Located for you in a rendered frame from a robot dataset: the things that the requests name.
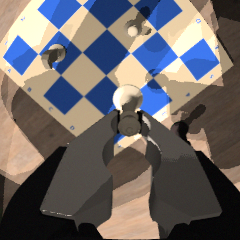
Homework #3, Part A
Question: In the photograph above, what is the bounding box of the blue and white chessboard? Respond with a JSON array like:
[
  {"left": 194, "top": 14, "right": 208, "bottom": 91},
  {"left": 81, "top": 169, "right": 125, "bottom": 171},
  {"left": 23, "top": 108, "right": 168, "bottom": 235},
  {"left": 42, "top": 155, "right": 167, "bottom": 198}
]
[{"left": 0, "top": 0, "right": 233, "bottom": 137}]

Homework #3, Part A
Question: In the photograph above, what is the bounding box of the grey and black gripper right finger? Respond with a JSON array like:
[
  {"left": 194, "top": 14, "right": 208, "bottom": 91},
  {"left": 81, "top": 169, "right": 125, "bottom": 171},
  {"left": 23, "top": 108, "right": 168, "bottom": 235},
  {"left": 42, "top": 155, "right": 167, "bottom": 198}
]
[{"left": 137, "top": 110, "right": 240, "bottom": 240}]

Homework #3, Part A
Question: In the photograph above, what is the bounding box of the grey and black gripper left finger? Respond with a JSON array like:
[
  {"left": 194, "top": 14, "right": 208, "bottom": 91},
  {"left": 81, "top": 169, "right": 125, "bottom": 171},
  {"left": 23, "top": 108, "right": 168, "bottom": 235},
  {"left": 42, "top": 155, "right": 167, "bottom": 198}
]
[{"left": 0, "top": 109, "right": 120, "bottom": 240}]

